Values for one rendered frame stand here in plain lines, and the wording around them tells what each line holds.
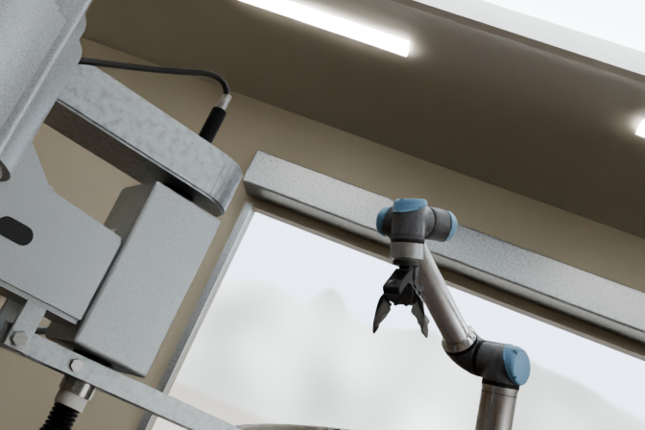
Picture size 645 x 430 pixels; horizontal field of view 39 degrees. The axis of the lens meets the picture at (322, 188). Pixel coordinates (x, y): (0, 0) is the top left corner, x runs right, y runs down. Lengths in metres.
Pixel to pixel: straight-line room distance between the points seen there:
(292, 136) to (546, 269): 2.34
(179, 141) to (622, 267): 5.63
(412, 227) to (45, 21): 1.31
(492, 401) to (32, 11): 1.94
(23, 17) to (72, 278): 0.87
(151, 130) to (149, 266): 0.32
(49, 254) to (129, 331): 0.25
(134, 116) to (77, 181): 5.67
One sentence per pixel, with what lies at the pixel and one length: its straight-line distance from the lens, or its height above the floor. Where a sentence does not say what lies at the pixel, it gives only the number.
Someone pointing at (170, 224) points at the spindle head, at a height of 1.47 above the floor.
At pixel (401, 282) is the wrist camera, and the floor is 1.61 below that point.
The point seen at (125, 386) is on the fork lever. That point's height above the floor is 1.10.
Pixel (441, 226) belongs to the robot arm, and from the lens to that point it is 2.51.
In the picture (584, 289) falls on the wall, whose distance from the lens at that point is 7.03.
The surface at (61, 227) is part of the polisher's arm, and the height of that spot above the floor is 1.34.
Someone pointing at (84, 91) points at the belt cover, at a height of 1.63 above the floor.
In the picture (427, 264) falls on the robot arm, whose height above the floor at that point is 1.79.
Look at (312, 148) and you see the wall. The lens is 7.60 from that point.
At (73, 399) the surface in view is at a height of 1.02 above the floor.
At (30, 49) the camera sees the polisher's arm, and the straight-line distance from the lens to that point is 1.39.
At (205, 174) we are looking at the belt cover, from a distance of 2.24.
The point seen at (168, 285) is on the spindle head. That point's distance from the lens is 2.18.
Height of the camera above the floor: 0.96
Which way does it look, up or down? 20 degrees up
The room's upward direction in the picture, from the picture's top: 24 degrees clockwise
